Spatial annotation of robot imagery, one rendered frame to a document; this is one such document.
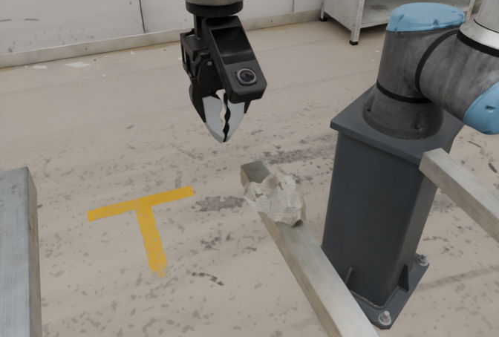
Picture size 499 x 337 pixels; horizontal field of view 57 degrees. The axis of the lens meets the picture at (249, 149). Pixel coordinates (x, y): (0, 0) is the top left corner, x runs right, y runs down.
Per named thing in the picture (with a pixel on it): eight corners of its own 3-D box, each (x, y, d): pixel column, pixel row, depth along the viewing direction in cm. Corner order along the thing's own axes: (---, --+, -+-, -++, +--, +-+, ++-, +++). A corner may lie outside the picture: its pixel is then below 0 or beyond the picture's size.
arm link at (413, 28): (413, 61, 114) (431, -9, 104) (465, 93, 102) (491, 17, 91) (363, 73, 109) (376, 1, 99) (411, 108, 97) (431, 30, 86)
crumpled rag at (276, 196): (234, 183, 54) (233, 168, 53) (286, 169, 56) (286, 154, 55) (263, 236, 48) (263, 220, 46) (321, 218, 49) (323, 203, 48)
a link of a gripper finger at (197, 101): (222, 112, 65) (220, 56, 60) (226, 118, 64) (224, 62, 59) (190, 119, 64) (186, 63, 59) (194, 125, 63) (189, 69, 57)
